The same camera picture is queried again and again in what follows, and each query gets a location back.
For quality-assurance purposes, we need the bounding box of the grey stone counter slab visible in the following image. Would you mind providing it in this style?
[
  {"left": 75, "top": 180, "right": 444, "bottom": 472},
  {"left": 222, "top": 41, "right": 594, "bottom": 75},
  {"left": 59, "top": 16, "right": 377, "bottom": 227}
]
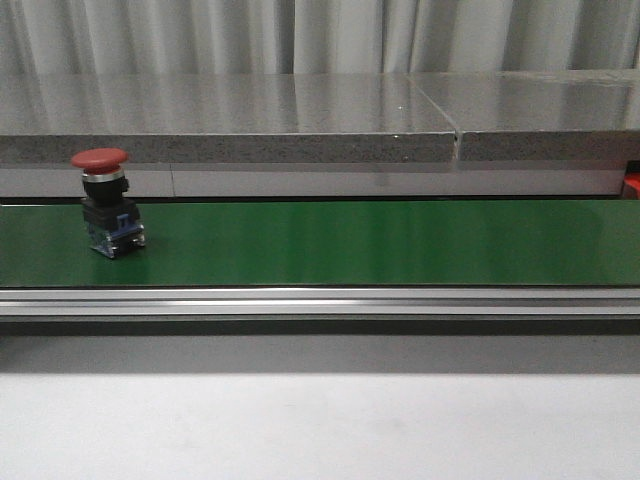
[{"left": 0, "top": 69, "right": 640, "bottom": 199}]

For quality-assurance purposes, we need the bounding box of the green conveyor belt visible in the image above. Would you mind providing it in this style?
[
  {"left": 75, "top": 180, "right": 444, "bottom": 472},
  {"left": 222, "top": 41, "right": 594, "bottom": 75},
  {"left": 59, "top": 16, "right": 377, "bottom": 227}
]
[{"left": 1, "top": 199, "right": 639, "bottom": 288}]

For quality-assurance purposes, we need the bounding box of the grey pleated curtain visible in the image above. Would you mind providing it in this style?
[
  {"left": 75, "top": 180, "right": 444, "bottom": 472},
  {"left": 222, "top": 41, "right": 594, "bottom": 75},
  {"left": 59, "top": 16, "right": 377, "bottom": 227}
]
[{"left": 1, "top": 1, "right": 639, "bottom": 74}]

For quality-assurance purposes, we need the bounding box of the aluminium conveyor side rail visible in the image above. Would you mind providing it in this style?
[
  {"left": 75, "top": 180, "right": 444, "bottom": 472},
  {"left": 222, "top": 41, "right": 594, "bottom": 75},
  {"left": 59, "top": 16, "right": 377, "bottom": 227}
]
[{"left": 1, "top": 287, "right": 639, "bottom": 321}]

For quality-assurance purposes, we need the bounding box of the red mushroom push button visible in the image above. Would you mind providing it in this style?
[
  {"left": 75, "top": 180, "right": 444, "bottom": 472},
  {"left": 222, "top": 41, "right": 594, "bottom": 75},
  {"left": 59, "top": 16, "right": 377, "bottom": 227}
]
[{"left": 71, "top": 148, "right": 146, "bottom": 259}]

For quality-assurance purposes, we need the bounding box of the red object at right edge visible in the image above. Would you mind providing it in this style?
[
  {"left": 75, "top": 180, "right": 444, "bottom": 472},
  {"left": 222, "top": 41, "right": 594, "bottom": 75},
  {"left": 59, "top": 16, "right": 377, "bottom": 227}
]
[{"left": 621, "top": 173, "right": 640, "bottom": 200}]

